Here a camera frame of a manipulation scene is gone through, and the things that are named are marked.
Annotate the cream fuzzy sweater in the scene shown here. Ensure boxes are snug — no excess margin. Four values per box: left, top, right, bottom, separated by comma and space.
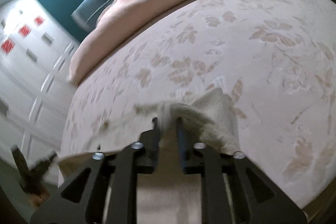
58, 88, 239, 223

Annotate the person's left hand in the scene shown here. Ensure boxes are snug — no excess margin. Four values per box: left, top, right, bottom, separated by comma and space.
28, 191, 51, 210

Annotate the white panelled wardrobe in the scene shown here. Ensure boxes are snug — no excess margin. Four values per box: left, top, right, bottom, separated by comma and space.
1, 0, 79, 162

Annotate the floral pink bedspread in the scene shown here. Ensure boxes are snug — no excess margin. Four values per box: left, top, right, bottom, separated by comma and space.
61, 0, 335, 207

